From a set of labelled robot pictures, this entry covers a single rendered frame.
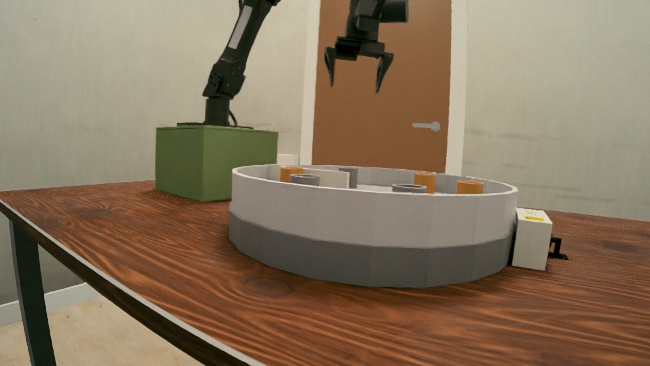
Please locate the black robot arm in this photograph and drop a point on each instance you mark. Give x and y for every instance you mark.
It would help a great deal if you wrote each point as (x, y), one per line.
(227, 76)

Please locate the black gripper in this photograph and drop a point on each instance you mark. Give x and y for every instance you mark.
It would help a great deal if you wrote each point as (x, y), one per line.
(346, 50)

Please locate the grey short cylinder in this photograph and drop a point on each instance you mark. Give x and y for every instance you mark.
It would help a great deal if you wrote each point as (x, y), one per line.
(304, 179)
(408, 188)
(353, 179)

